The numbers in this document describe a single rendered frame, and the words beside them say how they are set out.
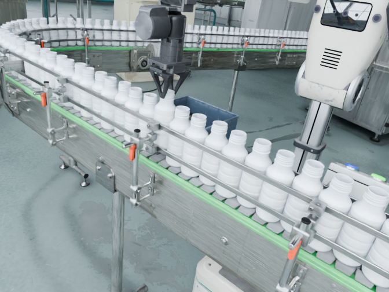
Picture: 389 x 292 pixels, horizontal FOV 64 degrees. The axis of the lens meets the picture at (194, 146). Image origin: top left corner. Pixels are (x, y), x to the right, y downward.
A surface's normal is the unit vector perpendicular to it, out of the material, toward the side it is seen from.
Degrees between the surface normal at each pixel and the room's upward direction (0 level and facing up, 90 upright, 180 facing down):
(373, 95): 90
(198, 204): 90
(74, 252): 0
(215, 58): 90
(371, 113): 89
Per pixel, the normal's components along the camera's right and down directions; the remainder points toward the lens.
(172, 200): -0.63, 0.29
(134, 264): 0.12, -0.88
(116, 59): 0.53, 0.45
